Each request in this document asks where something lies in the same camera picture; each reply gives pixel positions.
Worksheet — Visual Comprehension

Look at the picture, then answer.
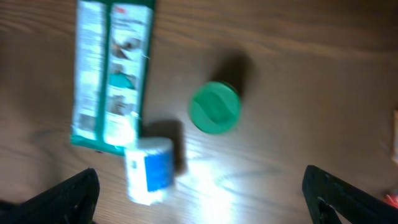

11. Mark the large green 3M package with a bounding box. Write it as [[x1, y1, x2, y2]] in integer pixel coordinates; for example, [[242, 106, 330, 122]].
[[70, 0, 156, 156]]

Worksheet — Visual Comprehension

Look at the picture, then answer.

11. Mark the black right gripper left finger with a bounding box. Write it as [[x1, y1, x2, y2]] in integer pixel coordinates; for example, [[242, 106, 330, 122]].
[[1, 168, 100, 224]]

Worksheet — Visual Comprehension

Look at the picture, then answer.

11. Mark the green lid jar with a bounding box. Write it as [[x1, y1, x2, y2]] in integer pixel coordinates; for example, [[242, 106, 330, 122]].
[[188, 81, 242, 134]]

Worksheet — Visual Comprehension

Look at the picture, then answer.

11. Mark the red snack wrapper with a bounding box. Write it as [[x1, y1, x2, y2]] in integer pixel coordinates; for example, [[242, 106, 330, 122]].
[[384, 194, 398, 208]]

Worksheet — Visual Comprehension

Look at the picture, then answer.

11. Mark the white lid blue jar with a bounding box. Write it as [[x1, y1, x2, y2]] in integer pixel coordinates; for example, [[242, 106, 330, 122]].
[[124, 137, 174, 205]]

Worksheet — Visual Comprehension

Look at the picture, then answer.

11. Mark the orange tissue pack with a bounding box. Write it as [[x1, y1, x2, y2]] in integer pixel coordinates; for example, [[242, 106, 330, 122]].
[[391, 110, 398, 164]]

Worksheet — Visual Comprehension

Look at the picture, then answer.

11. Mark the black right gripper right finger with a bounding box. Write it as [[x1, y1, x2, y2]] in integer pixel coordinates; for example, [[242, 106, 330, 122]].
[[302, 165, 397, 224]]

